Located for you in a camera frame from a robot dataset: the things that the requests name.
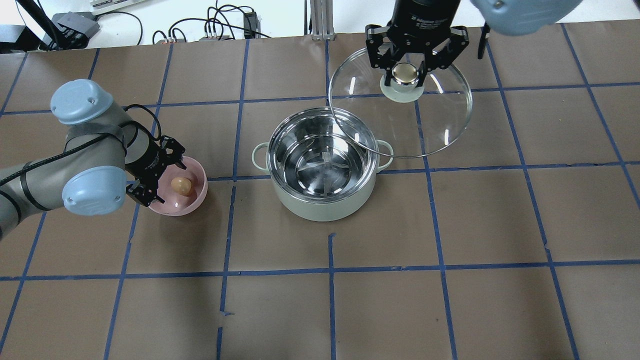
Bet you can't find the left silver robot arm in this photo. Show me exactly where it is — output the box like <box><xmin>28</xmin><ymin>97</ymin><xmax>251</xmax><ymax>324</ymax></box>
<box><xmin>0</xmin><ymin>79</ymin><xmax>186</xmax><ymax>239</ymax></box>

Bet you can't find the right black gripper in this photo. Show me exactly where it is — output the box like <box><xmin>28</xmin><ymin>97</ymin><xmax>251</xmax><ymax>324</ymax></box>
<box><xmin>365</xmin><ymin>0</ymin><xmax>470</xmax><ymax>90</ymax></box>

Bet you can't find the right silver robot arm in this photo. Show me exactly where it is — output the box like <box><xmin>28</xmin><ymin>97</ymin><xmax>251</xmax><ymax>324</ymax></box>
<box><xmin>365</xmin><ymin>0</ymin><xmax>579</xmax><ymax>87</ymax></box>

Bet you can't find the white keyboard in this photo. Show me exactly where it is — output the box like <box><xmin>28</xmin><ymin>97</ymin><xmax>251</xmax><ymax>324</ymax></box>
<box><xmin>89</xmin><ymin>0</ymin><xmax>143</xmax><ymax>12</ymax></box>

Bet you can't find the black power adapter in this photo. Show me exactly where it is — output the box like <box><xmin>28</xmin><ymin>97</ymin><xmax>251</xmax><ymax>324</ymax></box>
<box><xmin>243</xmin><ymin>11</ymin><xmax>259</xmax><ymax>39</ymax></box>

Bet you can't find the black camera stand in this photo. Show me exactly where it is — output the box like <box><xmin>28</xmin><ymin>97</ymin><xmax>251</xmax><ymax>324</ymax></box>
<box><xmin>15</xmin><ymin>0</ymin><xmax>100</xmax><ymax>51</ymax></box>

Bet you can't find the aluminium frame post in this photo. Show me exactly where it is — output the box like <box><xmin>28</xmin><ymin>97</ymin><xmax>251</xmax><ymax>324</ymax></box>
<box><xmin>305</xmin><ymin>0</ymin><xmax>336</xmax><ymax>41</ymax></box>

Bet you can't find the brown egg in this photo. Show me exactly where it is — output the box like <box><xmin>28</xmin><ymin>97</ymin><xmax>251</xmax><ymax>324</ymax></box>
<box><xmin>170</xmin><ymin>177</ymin><xmax>194</xmax><ymax>197</ymax></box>

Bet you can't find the glass pot lid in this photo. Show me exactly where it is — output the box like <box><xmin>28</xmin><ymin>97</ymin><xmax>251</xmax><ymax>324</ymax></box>
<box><xmin>327</xmin><ymin>48</ymin><xmax>474</xmax><ymax>159</ymax></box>

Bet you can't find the pale green steel pot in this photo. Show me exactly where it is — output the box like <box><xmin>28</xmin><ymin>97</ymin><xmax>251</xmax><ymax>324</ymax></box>
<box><xmin>251</xmin><ymin>106</ymin><xmax>394</xmax><ymax>223</ymax></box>

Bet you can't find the pink bowl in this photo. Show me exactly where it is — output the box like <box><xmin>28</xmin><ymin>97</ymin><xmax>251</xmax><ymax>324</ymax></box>
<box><xmin>148</xmin><ymin>156</ymin><xmax>208</xmax><ymax>217</ymax></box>

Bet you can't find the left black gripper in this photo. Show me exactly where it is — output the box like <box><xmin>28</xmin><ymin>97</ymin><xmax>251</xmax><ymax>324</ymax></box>
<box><xmin>125</xmin><ymin>134</ymin><xmax>186</xmax><ymax>207</ymax></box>

